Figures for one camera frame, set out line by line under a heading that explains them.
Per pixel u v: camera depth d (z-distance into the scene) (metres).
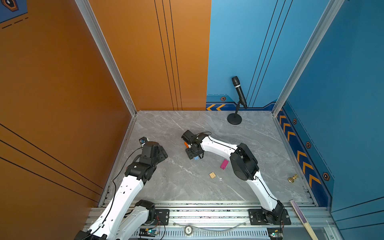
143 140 0.69
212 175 0.87
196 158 0.91
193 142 0.73
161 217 0.73
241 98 0.99
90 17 0.72
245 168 0.58
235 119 1.14
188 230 0.65
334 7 0.70
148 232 0.71
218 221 0.73
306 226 0.70
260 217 0.73
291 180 0.85
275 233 0.71
